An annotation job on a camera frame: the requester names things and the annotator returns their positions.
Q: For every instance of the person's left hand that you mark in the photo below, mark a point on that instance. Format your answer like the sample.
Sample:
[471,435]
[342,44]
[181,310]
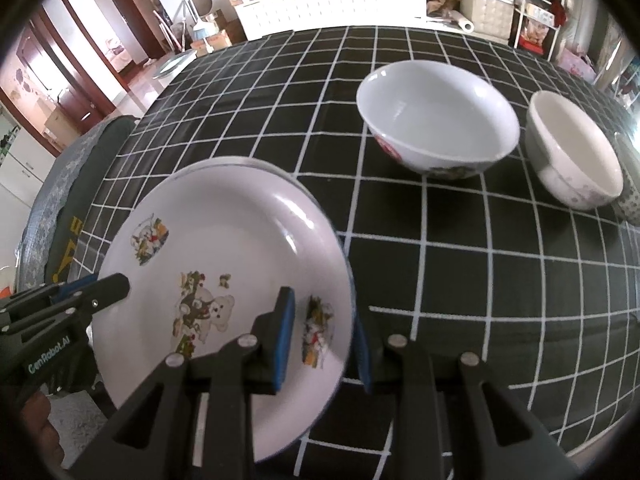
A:
[35,417]

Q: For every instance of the black white grid tablecloth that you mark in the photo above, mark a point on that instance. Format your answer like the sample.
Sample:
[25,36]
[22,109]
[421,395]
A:
[549,297]

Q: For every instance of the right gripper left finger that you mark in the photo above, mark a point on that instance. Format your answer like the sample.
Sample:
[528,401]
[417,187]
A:
[193,418]

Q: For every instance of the paper towel roll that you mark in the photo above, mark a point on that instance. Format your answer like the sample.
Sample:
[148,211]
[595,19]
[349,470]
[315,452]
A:
[462,22]

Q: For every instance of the pink flower white plate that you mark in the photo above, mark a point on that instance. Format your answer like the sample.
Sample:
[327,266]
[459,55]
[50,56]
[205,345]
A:
[239,161]

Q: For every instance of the white tv cabinet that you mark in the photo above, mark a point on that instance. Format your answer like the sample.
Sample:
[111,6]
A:
[492,18]

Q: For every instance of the pink shopping bag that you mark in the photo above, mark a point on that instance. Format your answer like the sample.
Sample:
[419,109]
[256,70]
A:
[577,64]

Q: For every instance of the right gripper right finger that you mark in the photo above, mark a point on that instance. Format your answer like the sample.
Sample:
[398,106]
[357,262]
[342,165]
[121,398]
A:
[457,404]

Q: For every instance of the white bowl pale floral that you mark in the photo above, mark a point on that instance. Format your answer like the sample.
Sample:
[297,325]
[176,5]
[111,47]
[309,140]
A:
[571,156]

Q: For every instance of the white bowl red pattern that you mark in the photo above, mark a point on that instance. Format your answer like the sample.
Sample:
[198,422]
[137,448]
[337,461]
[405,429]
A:
[437,119]

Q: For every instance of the white floor lamp stand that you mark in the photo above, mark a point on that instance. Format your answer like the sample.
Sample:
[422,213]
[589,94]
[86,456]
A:
[199,29]

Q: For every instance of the white plastic storage bin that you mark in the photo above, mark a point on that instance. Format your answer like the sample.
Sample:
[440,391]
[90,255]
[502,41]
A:
[175,64]

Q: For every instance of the bear cartoon white plate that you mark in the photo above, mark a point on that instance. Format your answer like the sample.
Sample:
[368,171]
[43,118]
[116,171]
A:
[205,253]

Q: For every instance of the dark patterned ceramic bowl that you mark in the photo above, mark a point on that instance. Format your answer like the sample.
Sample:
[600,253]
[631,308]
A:
[627,206]

